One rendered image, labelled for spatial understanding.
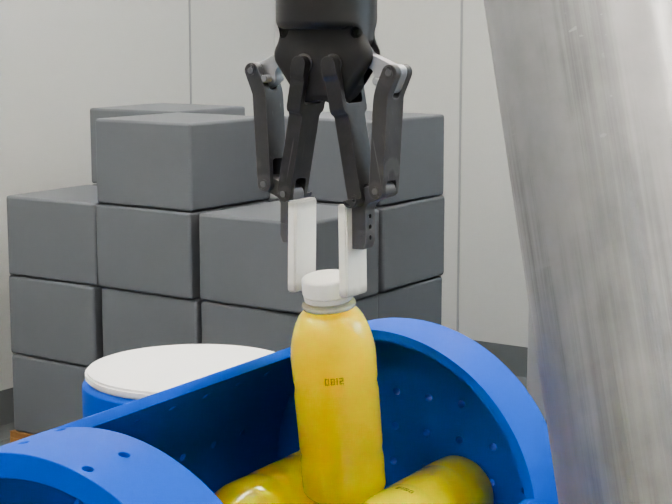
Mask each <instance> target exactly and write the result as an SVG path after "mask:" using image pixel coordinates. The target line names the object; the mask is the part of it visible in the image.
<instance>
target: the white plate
mask: <svg viewBox="0 0 672 504"><path fill-rule="evenodd" d="M271 353H274V352H273V351H269V350H265V349H260V348H254V347H246V346H237V345H223V344H180V345H165V346H154V347H146V348H139V349H133V350H128V351H123V352H119V353H115V354H112V355H109V356H106V357H103V358H101V359H98V360H96V361H95V362H93V363H92V364H90V366H89V367H88V368H87V369H86V370H85V380H86V382H87V383H88V384H89V385H90V386H91V387H93V388H94V389H96V390H98V391H100V392H103V393H106V394H109V395H113V396H117V397H122V398H128V399H135V400H138V399H141V398H143V397H146V396H149V395H152V394H155V393H158V392H161V391H164V390H167V389H170V388H172V387H175V386H178V385H181V384H184V383H187V382H190V381H193V380H196V379H199V378H202V377H204V376H207V375H210V374H213V373H216V372H219V371H222V370H225V369H228V368H231V367H233V366H236V365H239V364H242V363H245V362H248V361H251V360H254V359H257V358H260V357H263V356H265V355H268V354H271Z"/></svg>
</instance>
